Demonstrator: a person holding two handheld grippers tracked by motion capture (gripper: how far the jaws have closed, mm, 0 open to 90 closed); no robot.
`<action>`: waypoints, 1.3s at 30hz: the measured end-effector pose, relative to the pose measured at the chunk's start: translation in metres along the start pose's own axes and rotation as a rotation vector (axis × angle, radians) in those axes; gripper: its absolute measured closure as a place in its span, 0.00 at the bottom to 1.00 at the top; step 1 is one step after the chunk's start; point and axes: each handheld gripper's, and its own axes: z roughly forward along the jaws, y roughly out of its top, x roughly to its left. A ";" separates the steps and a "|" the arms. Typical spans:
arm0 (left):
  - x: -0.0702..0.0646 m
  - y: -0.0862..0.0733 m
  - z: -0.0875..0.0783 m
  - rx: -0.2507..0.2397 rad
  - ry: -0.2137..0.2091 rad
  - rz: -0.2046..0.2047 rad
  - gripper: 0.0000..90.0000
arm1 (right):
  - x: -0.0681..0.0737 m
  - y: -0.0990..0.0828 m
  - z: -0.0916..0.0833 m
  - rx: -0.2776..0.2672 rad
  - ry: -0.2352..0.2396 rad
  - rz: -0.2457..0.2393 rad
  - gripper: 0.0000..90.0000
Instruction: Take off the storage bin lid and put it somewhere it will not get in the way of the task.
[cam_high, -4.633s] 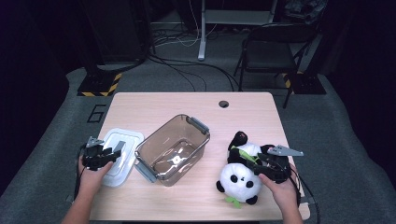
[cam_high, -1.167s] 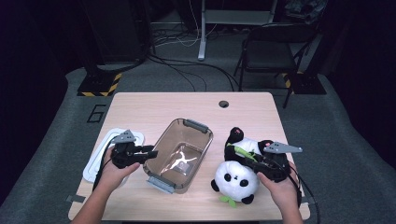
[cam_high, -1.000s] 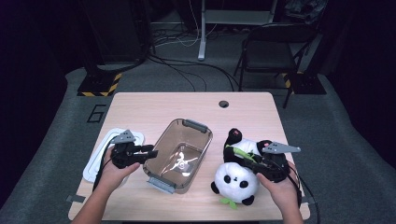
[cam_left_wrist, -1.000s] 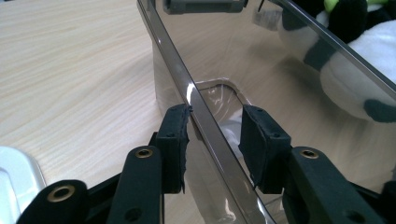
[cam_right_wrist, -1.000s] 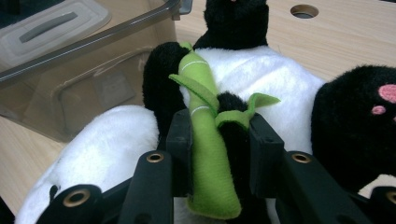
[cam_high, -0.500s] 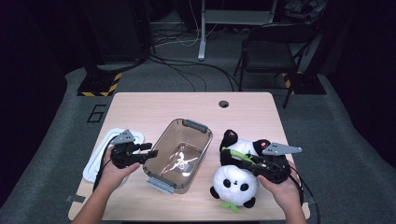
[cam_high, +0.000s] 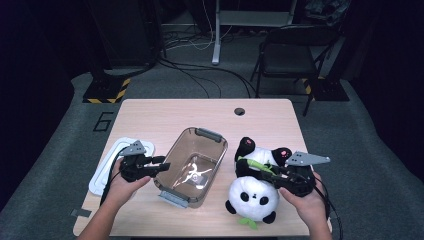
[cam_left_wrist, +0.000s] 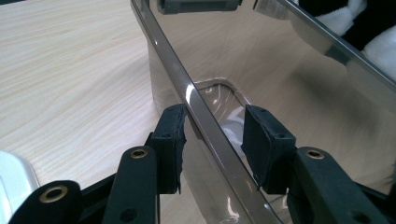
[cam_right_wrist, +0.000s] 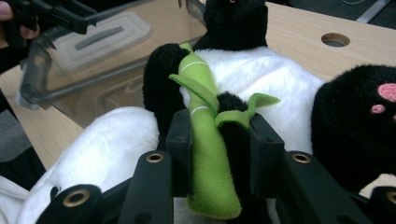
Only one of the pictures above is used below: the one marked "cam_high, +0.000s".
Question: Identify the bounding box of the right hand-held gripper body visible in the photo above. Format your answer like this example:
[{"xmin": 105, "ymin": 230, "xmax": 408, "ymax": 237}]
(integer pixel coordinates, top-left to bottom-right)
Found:
[{"xmin": 279, "ymin": 151, "xmax": 331, "ymax": 198}]

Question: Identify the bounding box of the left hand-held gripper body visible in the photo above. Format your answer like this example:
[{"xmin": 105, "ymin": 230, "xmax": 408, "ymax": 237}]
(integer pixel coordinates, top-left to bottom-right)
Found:
[{"xmin": 118, "ymin": 140, "xmax": 150, "ymax": 183}]

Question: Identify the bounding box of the white storage box lid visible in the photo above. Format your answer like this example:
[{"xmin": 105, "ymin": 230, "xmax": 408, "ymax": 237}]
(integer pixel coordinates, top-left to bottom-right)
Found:
[{"xmin": 87, "ymin": 136, "xmax": 156, "ymax": 197}]

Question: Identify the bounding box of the panda plush toy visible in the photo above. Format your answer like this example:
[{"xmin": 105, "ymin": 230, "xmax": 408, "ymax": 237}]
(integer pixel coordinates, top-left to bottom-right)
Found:
[{"xmin": 224, "ymin": 136, "xmax": 295, "ymax": 231}]

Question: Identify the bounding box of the clear brown storage box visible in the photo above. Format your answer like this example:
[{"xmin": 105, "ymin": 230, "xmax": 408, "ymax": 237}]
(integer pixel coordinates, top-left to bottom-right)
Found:
[{"xmin": 152, "ymin": 126, "xmax": 230, "ymax": 210}]

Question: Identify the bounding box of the person's left hand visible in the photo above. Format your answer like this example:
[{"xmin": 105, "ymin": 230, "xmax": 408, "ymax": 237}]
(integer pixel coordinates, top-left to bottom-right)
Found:
[{"xmin": 105, "ymin": 159, "xmax": 152, "ymax": 208}]

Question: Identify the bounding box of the person's right hand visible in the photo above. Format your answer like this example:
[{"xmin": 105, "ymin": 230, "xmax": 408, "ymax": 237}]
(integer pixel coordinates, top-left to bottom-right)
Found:
[{"xmin": 278, "ymin": 171, "xmax": 330, "ymax": 228}]

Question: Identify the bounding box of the grey tape strip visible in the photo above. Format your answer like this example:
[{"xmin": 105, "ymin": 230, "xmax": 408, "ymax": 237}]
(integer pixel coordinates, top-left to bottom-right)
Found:
[{"xmin": 70, "ymin": 208, "xmax": 93, "ymax": 219}]

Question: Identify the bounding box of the black yellow striped stand base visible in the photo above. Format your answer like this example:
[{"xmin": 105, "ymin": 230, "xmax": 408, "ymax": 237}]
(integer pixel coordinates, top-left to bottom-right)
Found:
[
  {"xmin": 82, "ymin": 68, "xmax": 132, "ymax": 104},
  {"xmin": 301, "ymin": 76, "xmax": 351, "ymax": 102}
]

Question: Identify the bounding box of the black folding chair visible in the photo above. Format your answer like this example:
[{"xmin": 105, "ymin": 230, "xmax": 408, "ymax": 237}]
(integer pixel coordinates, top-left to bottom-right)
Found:
[{"xmin": 249, "ymin": 23, "xmax": 342, "ymax": 118}]

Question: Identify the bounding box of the grey cluttered equipment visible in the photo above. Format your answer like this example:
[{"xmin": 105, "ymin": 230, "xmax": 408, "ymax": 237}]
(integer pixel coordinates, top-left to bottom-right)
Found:
[{"xmin": 303, "ymin": 0, "xmax": 352, "ymax": 27}]

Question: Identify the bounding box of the left hand-held gripper cable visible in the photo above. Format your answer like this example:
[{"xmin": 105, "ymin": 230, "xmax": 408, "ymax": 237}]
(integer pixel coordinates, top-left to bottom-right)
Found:
[{"xmin": 99, "ymin": 145, "xmax": 130, "ymax": 207}]

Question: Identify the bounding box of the hand-held gripper cable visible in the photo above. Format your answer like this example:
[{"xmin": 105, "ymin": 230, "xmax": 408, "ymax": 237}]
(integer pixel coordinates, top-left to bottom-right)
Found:
[
  {"xmin": 311, "ymin": 175, "xmax": 344, "ymax": 240},
  {"xmin": 99, "ymin": 145, "xmax": 130, "ymax": 207}
]

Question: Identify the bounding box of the right hand-held gripper cable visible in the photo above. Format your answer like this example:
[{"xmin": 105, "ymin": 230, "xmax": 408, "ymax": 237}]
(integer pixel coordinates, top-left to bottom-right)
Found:
[{"xmin": 311, "ymin": 175, "xmax": 344, "ymax": 240}]

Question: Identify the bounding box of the black floor cable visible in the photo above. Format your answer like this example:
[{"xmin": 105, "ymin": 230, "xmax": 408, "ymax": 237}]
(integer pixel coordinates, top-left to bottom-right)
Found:
[
  {"xmin": 159, "ymin": 59, "xmax": 223, "ymax": 99},
  {"xmin": 159, "ymin": 59, "xmax": 258, "ymax": 99}
]

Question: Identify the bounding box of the white floor cable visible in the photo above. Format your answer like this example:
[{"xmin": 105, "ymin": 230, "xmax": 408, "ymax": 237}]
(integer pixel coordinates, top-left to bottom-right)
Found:
[{"xmin": 164, "ymin": 0, "xmax": 235, "ymax": 52}]

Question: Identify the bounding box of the white desk frame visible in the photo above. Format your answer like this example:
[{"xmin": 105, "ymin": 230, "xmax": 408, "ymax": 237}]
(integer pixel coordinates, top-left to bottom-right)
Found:
[{"xmin": 211, "ymin": 0, "xmax": 298, "ymax": 66}]

